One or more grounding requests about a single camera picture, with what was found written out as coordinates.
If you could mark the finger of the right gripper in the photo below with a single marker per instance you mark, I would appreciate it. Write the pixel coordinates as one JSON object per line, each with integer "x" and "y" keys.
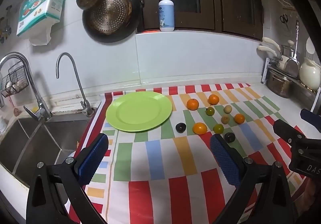
{"x": 311, "y": 118}
{"x": 290, "y": 135}

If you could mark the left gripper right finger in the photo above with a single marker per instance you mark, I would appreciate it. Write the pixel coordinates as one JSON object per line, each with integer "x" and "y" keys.
{"x": 274, "y": 203}

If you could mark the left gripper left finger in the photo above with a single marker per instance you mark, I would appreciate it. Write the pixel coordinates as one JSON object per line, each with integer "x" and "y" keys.
{"x": 44, "y": 204}

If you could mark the small orange kumquat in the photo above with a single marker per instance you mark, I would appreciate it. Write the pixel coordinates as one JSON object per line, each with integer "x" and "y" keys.
{"x": 239, "y": 118}

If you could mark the black dark plum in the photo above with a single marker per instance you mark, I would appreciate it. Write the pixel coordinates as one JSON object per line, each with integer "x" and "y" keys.
{"x": 229, "y": 137}
{"x": 180, "y": 127}

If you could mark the beige longan fruit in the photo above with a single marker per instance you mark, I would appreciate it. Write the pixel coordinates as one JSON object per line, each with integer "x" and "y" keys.
{"x": 227, "y": 109}
{"x": 225, "y": 119}

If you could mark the green yellow tomato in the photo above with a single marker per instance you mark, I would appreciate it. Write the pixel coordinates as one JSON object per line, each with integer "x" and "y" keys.
{"x": 210, "y": 111}
{"x": 218, "y": 128}

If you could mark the orange cherry tomato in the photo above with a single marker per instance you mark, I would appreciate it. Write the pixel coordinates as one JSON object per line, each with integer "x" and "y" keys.
{"x": 199, "y": 128}

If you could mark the large orange mandarin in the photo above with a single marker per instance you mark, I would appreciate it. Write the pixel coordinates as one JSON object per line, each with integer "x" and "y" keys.
{"x": 192, "y": 104}

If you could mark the person's right hand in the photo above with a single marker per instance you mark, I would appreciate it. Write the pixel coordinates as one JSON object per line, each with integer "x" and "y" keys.
{"x": 307, "y": 197}

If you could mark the metal dish rack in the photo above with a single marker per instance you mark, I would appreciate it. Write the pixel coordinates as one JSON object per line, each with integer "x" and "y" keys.
{"x": 307, "y": 98}

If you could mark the cream ceramic jug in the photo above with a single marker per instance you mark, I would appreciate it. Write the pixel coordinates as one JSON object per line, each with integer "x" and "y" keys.
{"x": 309, "y": 74}

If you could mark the stainless steel pot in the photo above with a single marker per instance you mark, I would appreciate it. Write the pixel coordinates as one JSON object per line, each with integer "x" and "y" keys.
{"x": 279, "y": 84}

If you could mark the metal spatula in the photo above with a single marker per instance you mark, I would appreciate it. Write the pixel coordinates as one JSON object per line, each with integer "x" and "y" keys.
{"x": 292, "y": 64}

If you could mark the stainless steel sink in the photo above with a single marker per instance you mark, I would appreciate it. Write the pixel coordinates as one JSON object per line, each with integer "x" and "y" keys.
{"x": 29, "y": 141}

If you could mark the striped colourful table mat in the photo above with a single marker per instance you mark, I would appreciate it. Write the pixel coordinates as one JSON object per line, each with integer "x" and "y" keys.
{"x": 162, "y": 176}

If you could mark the green plastic plate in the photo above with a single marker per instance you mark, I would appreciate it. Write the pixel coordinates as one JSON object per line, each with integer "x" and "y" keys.
{"x": 139, "y": 111}

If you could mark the white blue soap dispenser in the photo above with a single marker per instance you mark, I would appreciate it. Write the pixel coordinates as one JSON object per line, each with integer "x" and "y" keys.
{"x": 166, "y": 13}

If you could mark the perforated copper strainer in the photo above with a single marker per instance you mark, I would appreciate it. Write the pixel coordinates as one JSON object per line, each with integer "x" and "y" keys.
{"x": 109, "y": 16}

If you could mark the black frying pan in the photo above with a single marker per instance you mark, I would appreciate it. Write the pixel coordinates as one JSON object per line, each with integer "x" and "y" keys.
{"x": 127, "y": 29}

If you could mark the teal white paper box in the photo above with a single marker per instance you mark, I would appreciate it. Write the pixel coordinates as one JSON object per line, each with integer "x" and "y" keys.
{"x": 37, "y": 17}

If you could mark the cream handled pan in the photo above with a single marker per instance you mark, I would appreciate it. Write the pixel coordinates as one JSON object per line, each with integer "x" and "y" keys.
{"x": 279, "y": 59}

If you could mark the black wire basket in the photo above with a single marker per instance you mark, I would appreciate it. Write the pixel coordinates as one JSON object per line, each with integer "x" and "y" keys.
{"x": 15, "y": 81}

